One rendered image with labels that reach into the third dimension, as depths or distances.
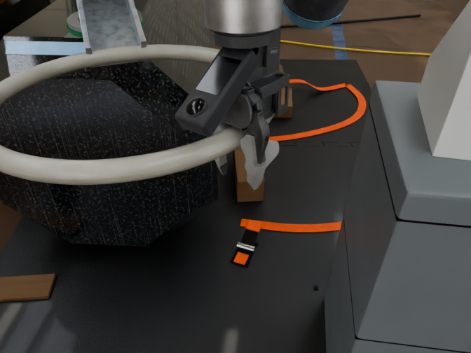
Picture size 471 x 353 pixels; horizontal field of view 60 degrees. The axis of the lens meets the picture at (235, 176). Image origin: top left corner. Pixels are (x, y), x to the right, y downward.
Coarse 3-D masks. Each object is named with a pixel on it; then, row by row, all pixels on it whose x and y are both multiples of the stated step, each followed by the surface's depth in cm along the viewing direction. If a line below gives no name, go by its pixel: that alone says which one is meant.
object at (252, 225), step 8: (248, 224) 166; (256, 224) 166; (248, 232) 164; (256, 232) 164; (248, 240) 162; (240, 248) 160; (248, 248) 159; (256, 248) 163; (240, 256) 158; (248, 256) 158; (240, 264) 156; (248, 264) 156
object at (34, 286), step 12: (24, 276) 151; (36, 276) 151; (48, 276) 151; (0, 288) 146; (12, 288) 146; (24, 288) 146; (36, 288) 146; (48, 288) 146; (0, 300) 143; (12, 300) 144
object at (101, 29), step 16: (80, 0) 90; (96, 0) 98; (112, 0) 99; (128, 0) 92; (80, 16) 87; (96, 16) 95; (112, 16) 95; (128, 16) 96; (96, 32) 91; (112, 32) 92; (128, 32) 92; (96, 48) 88; (112, 64) 86
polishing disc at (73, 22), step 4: (76, 12) 122; (140, 12) 122; (72, 16) 119; (76, 16) 119; (140, 16) 119; (68, 20) 116; (72, 20) 116; (76, 20) 116; (140, 20) 119; (68, 24) 115; (72, 24) 114; (76, 24) 114; (80, 24) 114; (72, 28) 114; (76, 28) 113; (80, 28) 112
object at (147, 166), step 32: (64, 64) 80; (96, 64) 84; (0, 96) 68; (0, 160) 50; (32, 160) 48; (64, 160) 48; (96, 160) 48; (128, 160) 48; (160, 160) 48; (192, 160) 50
